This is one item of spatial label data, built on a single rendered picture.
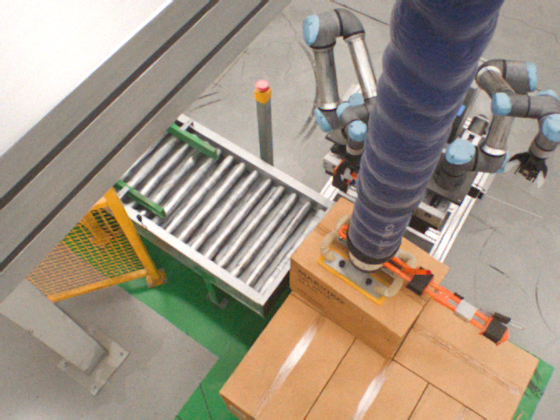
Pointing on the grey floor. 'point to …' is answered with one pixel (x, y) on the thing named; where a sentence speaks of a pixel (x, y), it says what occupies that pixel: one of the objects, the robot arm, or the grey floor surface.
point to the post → (265, 125)
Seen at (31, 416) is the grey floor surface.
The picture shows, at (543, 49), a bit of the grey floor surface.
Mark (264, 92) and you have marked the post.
